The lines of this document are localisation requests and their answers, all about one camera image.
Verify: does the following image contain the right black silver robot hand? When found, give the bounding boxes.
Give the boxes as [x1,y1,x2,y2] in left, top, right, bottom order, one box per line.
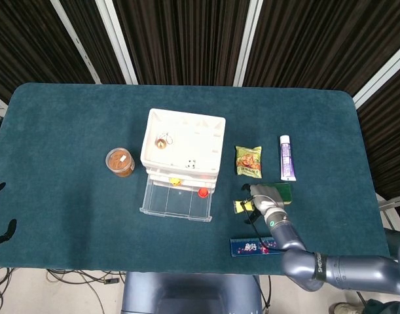
[241,183,287,226]

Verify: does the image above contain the yellow pad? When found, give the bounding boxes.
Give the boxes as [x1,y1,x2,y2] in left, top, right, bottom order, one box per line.
[232,198,255,214]

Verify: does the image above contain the clear plastic drawer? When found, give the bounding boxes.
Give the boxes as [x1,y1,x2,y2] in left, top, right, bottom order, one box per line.
[145,166,217,183]
[139,173,214,222]

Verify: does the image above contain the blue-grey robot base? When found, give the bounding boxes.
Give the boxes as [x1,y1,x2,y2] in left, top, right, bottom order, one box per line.
[120,271,263,314]

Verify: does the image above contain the white plastic drawer cabinet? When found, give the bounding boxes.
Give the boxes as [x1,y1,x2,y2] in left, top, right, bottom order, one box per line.
[139,108,227,192]

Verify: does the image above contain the green yellow sponge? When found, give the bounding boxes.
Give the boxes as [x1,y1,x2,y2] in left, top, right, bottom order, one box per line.
[273,183,293,207]

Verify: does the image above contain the green snack packet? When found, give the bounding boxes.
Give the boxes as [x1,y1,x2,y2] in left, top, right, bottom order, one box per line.
[235,145,263,179]

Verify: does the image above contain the white purple toothpaste tube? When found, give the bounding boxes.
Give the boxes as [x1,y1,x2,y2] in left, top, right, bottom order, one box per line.
[279,135,298,182]

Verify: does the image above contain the long dark blue box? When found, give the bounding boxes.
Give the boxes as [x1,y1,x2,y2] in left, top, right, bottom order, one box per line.
[230,235,282,258]

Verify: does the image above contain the teal table mat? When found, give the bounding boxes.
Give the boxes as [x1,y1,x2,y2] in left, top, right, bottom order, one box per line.
[0,82,392,279]

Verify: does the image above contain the small golden bell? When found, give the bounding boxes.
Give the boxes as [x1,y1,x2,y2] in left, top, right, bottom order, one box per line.
[156,131,173,150]

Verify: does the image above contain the clear jar of rubber bands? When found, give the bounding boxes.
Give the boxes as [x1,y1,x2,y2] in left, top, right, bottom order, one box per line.
[105,147,136,178]

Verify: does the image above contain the beige shoe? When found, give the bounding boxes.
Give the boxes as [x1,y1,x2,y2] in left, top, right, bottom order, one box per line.
[329,302,364,314]

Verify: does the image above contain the dark brown pleated curtain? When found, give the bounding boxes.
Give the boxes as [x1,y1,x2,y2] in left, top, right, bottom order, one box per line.
[0,0,96,104]
[113,0,251,86]
[244,0,400,96]
[356,65,400,200]
[60,0,127,84]

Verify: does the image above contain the dark green trouser leg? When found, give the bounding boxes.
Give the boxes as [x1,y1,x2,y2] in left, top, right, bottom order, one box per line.
[382,228,400,254]

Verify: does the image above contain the black robot hand cable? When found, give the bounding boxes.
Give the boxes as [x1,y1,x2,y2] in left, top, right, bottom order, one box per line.
[244,195,287,253]

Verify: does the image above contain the thin floor cables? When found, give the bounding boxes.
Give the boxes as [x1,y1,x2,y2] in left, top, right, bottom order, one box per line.
[45,268,127,314]

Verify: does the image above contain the low white frame bar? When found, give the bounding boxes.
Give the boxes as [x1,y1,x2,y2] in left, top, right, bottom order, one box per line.
[378,192,400,230]

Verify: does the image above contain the wide white frame post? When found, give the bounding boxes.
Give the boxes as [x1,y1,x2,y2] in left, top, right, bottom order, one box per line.
[232,0,264,87]
[352,42,400,109]
[94,0,138,85]

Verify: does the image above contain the thin white frame post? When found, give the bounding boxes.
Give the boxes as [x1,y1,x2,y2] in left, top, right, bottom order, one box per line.
[50,0,101,84]

